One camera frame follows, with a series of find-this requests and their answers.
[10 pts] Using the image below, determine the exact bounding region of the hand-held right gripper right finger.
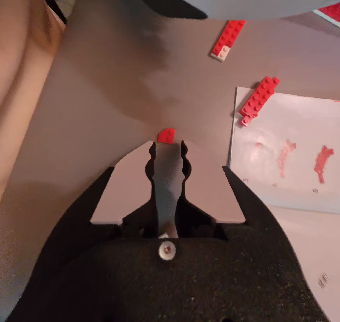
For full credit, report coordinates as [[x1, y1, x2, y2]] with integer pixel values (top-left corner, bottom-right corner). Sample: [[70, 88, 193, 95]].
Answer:
[[175, 140, 246, 238]]

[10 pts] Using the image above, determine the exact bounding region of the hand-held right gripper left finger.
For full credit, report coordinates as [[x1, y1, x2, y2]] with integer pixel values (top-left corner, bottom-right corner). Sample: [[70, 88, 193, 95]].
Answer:
[[90, 141, 159, 238]]

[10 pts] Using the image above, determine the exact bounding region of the long red and white plate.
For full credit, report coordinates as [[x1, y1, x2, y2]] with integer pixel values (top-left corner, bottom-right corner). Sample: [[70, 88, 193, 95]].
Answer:
[[211, 20, 247, 62]]

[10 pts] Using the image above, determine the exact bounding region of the small red wedge plate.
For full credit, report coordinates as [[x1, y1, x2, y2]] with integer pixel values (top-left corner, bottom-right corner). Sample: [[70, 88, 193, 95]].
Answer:
[[157, 128, 176, 144]]

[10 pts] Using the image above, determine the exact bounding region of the grey desk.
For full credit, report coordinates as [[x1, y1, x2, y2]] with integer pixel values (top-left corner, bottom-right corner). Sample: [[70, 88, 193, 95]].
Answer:
[[0, 0, 340, 322]]

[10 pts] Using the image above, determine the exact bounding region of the red brick with white plate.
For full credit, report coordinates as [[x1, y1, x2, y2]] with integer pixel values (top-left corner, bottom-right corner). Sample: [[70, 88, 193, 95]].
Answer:
[[313, 3, 340, 29]]

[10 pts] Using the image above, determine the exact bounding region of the white instruction booklet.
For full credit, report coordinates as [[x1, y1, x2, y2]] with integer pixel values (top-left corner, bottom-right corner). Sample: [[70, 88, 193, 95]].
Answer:
[[229, 86, 340, 214]]

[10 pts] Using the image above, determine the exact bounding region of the red stepped plate assembly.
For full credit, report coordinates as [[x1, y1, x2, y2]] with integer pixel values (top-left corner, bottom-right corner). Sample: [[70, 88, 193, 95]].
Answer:
[[238, 76, 281, 127]]

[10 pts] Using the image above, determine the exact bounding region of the white paper sheet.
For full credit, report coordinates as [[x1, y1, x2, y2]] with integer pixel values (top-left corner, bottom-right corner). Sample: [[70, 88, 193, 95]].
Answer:
[[267, 205, 340, 322]]

